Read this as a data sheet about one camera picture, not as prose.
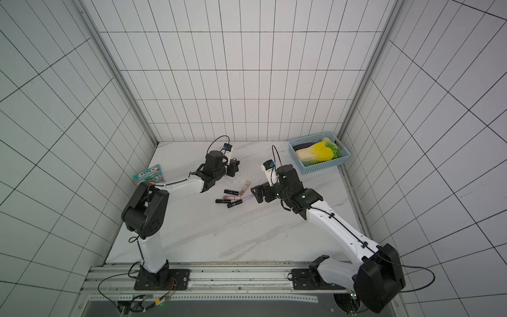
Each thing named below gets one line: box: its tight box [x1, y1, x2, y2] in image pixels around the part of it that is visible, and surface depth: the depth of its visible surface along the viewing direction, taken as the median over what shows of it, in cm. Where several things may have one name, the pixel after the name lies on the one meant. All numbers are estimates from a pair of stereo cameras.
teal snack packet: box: [134, 163, 165, 187], surface depth 104 cm
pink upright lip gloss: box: [239, 180, 251, 197], surface depth 100 cm
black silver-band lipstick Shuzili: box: [227, 198, 243, 209], surface depth 94 cm
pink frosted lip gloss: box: [221, 195, 241, 201], surface depth 97 cm
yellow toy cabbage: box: [295, 136, 341, 163], surface depth 108 cm
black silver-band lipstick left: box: [215, 198, 232, 204], surface depth 95 cm
